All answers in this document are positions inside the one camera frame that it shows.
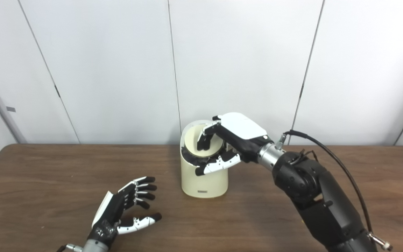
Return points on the cream round bin lid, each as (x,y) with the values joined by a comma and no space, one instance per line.
(191,139)

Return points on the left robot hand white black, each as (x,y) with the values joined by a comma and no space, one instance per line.
(112,211)

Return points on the black wall seam clip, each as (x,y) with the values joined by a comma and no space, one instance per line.
(57,91)
(301,90)

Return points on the small grey wall tag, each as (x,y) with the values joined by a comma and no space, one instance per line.
(11,109)

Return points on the cream-colored bin body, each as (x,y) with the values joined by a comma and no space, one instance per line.
(203,182)

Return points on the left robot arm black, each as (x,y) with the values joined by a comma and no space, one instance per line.
(96,246)

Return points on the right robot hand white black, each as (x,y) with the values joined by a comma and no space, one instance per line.
(243,129)

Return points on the black bin liner bag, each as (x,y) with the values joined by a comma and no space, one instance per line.
(191,159)

